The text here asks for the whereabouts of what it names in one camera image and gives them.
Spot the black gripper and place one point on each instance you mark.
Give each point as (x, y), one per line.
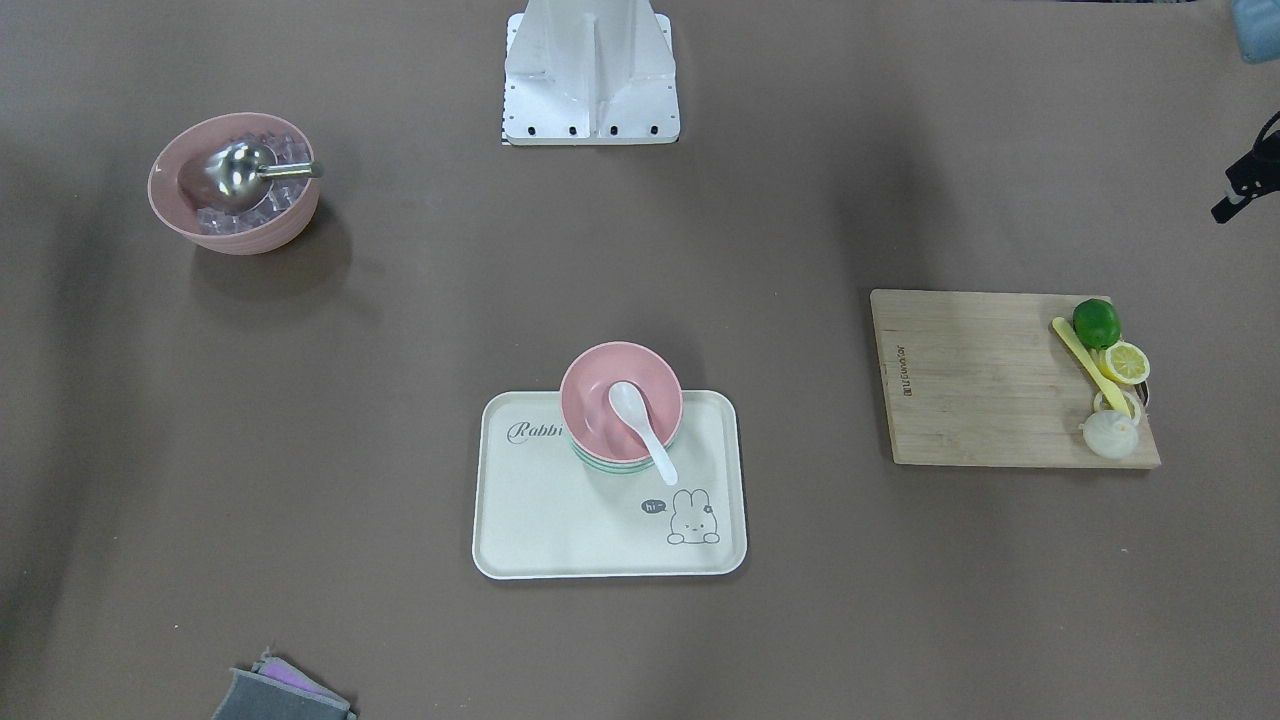
(1243, 186)

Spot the yellow plastic knife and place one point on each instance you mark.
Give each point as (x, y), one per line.
(1110, 392)

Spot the large pink ice bowl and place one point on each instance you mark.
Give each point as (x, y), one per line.
(278, 219)

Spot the white ceramic spoon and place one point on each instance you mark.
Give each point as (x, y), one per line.
(629, 405)

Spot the grey folded cloth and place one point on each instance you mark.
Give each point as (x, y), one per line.
(274, 688)

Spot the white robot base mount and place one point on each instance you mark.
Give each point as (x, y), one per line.
(590, 73)

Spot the white rabbit serving tray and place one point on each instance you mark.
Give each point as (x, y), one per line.
(543, 512)

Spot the green bowl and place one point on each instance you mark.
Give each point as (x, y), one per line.
(610, 467)

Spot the lemon half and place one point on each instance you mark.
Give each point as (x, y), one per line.
(1124, 363)

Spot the metal ice scoop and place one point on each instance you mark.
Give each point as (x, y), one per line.
(238, 177)

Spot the wooden cutting board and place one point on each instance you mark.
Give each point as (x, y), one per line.
(981, 379)

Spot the green lime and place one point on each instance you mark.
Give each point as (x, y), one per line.
(1097, 324)

